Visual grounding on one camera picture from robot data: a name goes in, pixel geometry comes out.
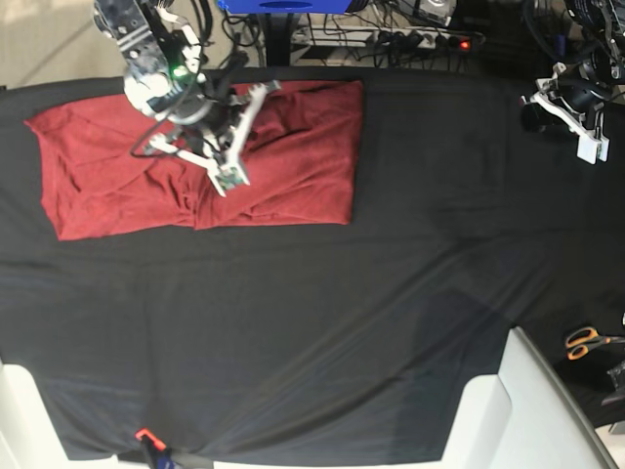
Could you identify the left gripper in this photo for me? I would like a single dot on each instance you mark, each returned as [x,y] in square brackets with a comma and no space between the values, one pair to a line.
[584,86]

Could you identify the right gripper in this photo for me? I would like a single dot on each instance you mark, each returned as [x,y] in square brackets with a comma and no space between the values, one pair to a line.
[164,57]

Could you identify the red long-sleeve shirt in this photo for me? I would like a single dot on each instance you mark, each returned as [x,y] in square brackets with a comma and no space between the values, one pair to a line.
[300,158]

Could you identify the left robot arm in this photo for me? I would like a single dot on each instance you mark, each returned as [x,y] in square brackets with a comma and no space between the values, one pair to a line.
[601,23]

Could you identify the blue clamp at right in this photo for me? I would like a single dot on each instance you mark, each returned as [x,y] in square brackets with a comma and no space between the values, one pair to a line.
[559,43]

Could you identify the blue clamp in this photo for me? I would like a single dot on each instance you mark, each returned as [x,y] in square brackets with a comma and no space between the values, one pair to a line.
[156,453]
[559,43]

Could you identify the blue plastic box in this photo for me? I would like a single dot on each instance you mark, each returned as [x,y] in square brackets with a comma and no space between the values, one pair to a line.
[241,7]

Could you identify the white power strip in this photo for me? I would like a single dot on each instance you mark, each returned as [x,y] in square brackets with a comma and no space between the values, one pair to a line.
[423,37]

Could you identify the black table cloth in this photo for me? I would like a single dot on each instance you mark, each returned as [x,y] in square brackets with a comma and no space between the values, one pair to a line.
[323,345]

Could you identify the blue clamp at bottom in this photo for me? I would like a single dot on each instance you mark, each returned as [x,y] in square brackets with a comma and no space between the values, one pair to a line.
[156,453]

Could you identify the black stand post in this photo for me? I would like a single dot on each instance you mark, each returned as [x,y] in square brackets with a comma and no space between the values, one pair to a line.
[278,30]

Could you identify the yellow-handled scissors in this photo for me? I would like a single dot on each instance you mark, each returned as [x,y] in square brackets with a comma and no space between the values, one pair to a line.
[587,339]

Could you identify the white table frame right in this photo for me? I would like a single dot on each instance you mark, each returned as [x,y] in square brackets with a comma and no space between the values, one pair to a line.
[522,417]

